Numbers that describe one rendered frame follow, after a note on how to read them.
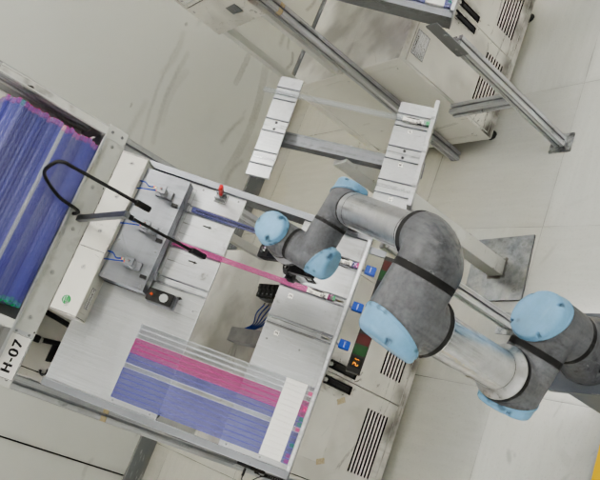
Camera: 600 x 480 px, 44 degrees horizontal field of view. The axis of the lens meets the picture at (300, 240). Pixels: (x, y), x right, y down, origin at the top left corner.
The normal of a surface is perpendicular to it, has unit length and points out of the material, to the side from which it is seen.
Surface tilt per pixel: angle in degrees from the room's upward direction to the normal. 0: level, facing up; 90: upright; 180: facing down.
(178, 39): 90
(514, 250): 0
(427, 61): 90
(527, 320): 7
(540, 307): 7
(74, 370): 48
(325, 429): 90
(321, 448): 90
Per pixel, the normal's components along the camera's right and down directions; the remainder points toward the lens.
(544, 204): -0.72, -0.44
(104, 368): -0.04, -0.30
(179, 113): 0.61, 0.00
